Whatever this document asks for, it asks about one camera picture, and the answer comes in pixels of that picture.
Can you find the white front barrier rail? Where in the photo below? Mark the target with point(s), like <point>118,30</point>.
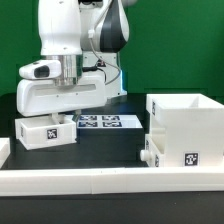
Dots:
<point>109,181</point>

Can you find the white marker tag sheet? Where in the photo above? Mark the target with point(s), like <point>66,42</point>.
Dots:
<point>106,121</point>

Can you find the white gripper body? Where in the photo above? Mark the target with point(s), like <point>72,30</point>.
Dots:
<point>44,97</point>

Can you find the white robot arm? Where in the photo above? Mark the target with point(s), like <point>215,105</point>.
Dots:
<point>68,29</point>

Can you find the white drawer cabinet box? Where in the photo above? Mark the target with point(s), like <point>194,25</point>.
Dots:
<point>187,128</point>

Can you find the white drawer tray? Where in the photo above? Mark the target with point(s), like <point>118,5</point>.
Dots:
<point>41,132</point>
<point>151,153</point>

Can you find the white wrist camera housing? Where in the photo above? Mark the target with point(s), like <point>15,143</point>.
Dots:
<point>42,69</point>

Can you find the white front drawer tray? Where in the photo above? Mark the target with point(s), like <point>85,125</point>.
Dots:
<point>151,153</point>

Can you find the white barrier rail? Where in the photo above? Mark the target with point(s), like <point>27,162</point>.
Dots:
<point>4,150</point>
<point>109,181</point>

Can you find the white left barrier rail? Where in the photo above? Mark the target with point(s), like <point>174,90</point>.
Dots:
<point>4,150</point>

